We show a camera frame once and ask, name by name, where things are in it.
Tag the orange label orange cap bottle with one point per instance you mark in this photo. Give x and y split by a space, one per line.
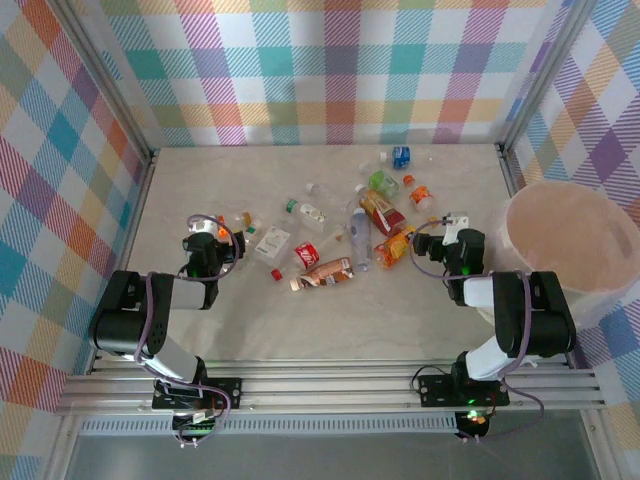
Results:
421 196

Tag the clear water bottle blue cap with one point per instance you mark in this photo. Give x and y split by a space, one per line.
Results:
361 240

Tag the red label cola bottle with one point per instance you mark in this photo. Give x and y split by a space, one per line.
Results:
306 255

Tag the green cap clear plastic bottle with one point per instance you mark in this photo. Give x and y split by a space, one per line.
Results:
310 214

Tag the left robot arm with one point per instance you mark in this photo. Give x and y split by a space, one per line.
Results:
125 325

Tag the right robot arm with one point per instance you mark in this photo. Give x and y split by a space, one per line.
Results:
540 320

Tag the white round waste bin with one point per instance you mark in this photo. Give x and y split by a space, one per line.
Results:
565 240

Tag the small bottle orange label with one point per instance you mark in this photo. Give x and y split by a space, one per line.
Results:
223 232

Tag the clear bottle amber cap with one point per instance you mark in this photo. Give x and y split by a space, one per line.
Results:
247 225

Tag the loose orange bottle cap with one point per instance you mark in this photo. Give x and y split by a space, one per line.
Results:
432 219

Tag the clear bottle white label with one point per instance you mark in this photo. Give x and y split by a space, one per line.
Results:
270 244

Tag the orange juice bottle black label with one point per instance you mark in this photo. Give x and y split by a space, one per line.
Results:
392 250

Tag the lime green label bottle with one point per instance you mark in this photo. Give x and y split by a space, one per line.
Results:
382 181

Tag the clear bottle white cap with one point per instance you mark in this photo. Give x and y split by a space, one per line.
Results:
356 197
325 195

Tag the blue label plastic bottle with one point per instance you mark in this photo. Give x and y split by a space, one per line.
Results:
401 156

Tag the brown label drink bottle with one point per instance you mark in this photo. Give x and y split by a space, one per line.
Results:
325 274

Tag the crushed clear plastic bottle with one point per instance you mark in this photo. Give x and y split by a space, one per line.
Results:
366 168

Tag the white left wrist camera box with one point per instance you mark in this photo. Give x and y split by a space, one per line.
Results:
204 226

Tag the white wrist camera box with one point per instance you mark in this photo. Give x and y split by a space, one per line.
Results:
204 226
456 222

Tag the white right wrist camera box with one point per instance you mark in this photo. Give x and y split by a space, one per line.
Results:
456 222

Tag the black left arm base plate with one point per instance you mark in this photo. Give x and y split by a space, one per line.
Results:
225 392

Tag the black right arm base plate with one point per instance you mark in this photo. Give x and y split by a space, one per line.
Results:
432 390

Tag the aluminium front mounting rail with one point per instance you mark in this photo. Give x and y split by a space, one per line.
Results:
325 390

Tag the aluminium corner post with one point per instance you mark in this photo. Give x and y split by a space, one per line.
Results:
110 90
545 75

